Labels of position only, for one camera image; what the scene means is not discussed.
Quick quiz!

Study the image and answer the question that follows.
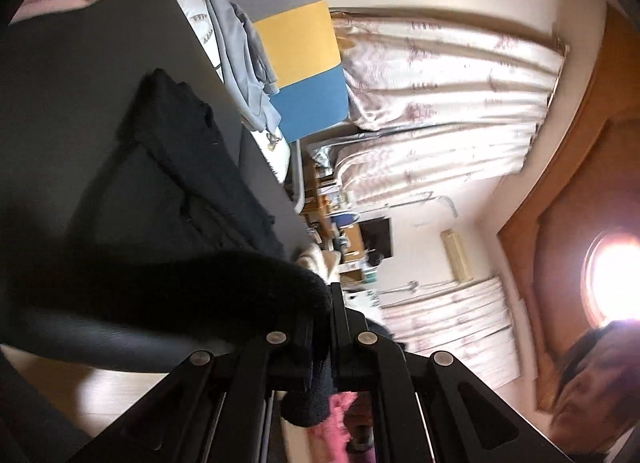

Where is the white cushion with deer print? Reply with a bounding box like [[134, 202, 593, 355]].
[[247, 123, 293, 184]]

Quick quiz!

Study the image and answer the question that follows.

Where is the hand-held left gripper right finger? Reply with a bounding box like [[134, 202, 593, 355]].
[[329, 282, 574, 463]]

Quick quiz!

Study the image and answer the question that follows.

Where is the cream knit garment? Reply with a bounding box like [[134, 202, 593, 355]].
[[295, 243, 343, 284]]

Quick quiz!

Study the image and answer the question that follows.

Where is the pale floral curtain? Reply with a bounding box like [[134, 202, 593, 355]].
[[310, 8, 571, 204]]

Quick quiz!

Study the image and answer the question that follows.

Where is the white cushion with triangle print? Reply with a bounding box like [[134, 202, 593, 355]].
[[165, 0, 226, 84]]

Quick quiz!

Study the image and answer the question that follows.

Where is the wooden desk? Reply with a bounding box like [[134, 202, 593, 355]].
[[300, 158, 381, 289]]

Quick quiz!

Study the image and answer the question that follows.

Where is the light grey garment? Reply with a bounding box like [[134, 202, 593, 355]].
[[197, 0, 283, 131]]

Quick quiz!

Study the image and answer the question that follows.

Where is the round ceiling lamp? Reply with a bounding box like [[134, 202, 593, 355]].
[[582, 228, 640, 329]]

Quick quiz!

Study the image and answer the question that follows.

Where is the person's head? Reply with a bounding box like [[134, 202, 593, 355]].
[[547, 315, 640, 463]]

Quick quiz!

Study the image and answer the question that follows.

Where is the pale striped curtain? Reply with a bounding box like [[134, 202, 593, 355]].
[[380, 275, 523, 389]]

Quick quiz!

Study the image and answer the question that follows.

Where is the pinkish red garment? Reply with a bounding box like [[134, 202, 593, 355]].
[[305, 390, 381, 463]]

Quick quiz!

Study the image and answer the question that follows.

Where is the wall air conditioner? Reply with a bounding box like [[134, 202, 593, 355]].
[[440, 228, 476, 284]]

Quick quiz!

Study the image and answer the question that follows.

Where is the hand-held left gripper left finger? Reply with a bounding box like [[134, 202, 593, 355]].
[[70, 312, 314, 463]]

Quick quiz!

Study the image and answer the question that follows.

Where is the black monitor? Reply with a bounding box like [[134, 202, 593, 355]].
[[359, 217, 392, 264]]

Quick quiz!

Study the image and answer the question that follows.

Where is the grey yellow blue chair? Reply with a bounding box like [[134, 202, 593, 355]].
[[152, 0, 351, 216]]

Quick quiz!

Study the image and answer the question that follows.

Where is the black sweater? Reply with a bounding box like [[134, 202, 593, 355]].
[[0, 68, 336, 429]]

